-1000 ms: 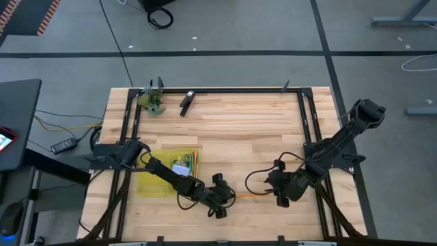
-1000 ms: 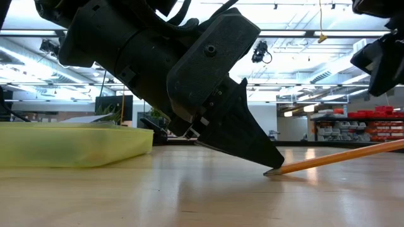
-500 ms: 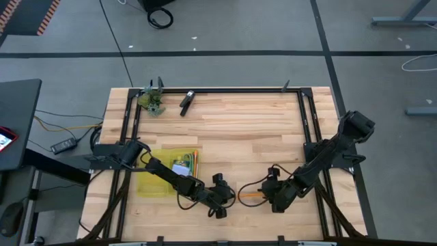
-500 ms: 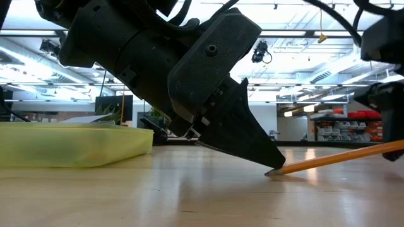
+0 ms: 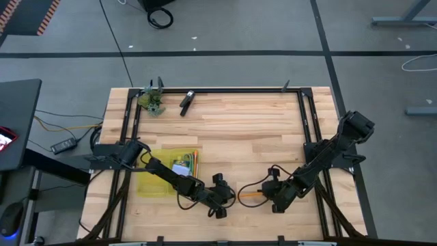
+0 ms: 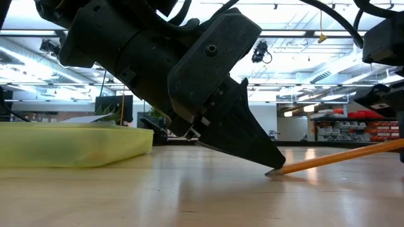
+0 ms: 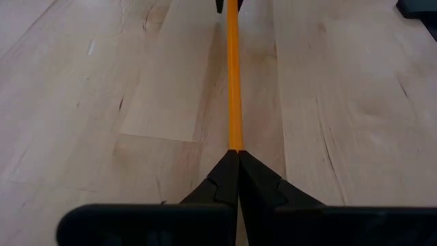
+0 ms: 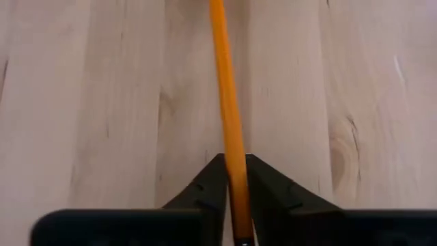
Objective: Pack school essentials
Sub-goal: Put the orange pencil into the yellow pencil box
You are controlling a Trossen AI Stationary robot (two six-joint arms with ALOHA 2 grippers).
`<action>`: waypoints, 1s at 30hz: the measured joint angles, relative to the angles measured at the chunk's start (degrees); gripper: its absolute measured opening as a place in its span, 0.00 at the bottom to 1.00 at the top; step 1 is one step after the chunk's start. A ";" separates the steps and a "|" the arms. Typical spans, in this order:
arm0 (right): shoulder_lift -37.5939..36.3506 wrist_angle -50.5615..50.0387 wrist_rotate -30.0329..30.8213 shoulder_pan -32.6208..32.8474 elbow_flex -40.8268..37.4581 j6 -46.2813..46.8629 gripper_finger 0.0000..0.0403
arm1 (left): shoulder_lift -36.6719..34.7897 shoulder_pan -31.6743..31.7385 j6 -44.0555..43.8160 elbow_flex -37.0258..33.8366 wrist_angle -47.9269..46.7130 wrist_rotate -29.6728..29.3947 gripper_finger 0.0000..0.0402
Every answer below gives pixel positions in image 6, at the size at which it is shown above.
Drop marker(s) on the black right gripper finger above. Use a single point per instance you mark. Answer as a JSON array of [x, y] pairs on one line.
[[401, 135]]

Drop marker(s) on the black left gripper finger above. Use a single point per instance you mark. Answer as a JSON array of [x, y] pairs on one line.
[[236, 132]]

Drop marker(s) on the orange wooden pencil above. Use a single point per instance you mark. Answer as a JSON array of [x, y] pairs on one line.
[[331, 159]]

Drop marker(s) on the pale sticky note pad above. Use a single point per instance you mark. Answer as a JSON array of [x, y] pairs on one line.
[[85, 119]]

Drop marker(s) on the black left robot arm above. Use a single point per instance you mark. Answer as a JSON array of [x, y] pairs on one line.
[[94, 31]]

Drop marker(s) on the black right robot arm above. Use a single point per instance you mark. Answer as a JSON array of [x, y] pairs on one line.
[[385, 41]]

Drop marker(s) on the shelving with red bins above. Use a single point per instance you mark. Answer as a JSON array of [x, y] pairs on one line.
[[356, 127]]

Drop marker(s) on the potted green room plant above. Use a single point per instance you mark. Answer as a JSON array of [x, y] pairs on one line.
[[157, 113]]

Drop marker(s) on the black stapler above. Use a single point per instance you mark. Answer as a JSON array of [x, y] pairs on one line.
[[156, 134]]

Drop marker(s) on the black monitor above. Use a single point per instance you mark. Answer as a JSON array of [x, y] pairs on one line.
[[127, 105]]

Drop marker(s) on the yellow hanging tag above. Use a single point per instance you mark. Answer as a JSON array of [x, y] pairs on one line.
[[322, 38]]

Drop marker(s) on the small green artificial plant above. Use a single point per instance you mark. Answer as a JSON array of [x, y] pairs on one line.
[[109, 112]]

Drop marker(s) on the long ceiling light bar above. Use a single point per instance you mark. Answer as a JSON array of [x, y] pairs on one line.
[[300, 33]]

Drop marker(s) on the yellow-green translucent pencil case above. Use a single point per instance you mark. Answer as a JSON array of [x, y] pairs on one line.
[[69, 145]]

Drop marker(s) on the black hanging camera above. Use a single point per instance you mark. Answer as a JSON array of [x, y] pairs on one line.
[[260, 52], [49, 47]]

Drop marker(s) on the black aluminium table frame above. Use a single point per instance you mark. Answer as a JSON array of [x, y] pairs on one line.
[[315, 144]]

